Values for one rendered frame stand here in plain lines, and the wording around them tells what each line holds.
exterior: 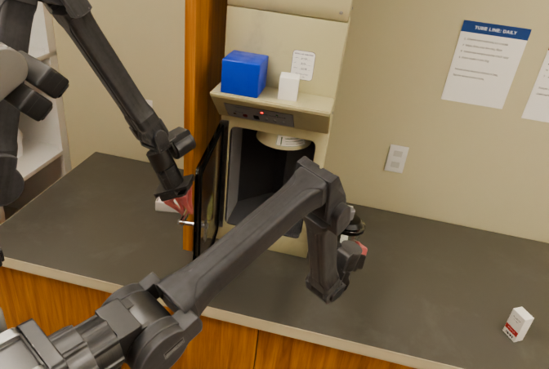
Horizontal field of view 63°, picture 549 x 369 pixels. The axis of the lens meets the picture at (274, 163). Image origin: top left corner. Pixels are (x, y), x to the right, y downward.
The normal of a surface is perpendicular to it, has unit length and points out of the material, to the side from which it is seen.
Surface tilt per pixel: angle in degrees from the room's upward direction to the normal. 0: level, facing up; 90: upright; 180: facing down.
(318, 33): 90
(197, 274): 18
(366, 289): 0
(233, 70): 90
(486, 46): 90
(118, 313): 6
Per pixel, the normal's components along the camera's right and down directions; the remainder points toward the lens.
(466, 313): 0.11, -0.87
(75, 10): 0.75, 0.27
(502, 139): -0.21, 0.45
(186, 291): -0.02, -0.70
